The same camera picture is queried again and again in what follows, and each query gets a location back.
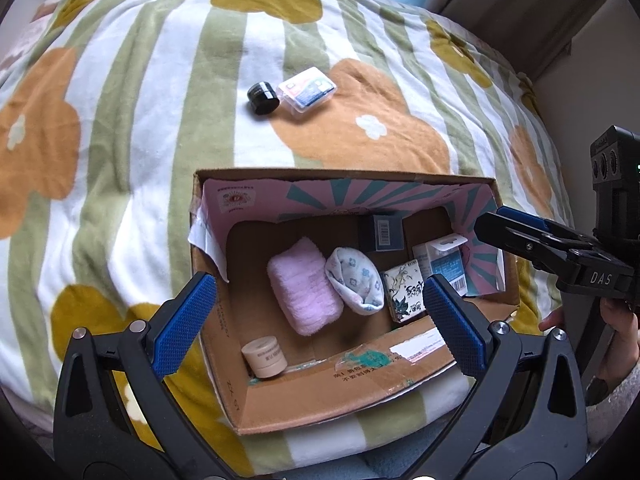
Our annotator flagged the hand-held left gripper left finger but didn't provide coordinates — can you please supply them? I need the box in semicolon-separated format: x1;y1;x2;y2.
52;271;236;480

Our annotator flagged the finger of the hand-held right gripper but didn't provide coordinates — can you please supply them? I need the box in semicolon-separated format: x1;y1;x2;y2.
495;205;598;251
472;212;576;281

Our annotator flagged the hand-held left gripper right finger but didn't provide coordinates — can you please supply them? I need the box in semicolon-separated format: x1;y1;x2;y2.
415;274;588;480

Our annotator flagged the cardboard box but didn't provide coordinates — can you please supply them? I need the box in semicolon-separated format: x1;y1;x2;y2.
187;169;521;436

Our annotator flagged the black-white patterned small box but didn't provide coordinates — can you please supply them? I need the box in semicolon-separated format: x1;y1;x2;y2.
382;262;428;325

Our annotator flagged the blue-white blister pack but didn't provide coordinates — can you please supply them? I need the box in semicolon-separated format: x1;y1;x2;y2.
412;237;471;297

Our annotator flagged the small beige jar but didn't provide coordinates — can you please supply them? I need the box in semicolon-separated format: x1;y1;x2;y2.
241;336;287;380

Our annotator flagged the white patterned sock roll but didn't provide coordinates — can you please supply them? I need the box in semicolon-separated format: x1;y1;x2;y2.
325;246;385;316

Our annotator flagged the small dark box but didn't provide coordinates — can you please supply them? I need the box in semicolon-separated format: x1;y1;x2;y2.
357;212;406;253

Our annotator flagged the pink towel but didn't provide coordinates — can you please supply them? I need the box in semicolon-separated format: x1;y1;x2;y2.
266;237;343;337

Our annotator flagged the person's right forearm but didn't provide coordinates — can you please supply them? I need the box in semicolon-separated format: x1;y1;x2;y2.
585;357;640;466

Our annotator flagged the person's right hand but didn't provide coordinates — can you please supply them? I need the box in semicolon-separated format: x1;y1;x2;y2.
539;300;640;347

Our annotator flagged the floral striped blanket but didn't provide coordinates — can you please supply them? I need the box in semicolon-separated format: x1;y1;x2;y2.
0;0;576;480

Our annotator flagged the small black jar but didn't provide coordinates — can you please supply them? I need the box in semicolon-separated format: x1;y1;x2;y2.
246;80;279;117

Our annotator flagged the clear plastic case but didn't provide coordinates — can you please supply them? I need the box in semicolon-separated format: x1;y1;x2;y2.
276;66;338;117

